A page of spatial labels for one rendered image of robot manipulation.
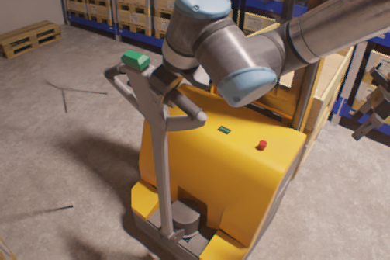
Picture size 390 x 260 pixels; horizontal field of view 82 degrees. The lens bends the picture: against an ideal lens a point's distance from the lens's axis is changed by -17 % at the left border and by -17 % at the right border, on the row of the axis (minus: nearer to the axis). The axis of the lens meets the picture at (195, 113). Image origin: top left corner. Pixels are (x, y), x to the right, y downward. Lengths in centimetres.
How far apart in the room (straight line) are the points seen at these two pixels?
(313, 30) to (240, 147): 86
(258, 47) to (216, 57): 7
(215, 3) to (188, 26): 6
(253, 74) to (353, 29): 17
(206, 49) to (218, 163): 90
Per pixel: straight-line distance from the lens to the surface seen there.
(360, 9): 42
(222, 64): 41
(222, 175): 128
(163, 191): 114
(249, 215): 132
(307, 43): 47
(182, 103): 69
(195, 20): 43
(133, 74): 75
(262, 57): 43
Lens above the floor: 171
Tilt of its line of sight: 36 degrees down
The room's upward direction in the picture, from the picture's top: 2 degrees clockwise
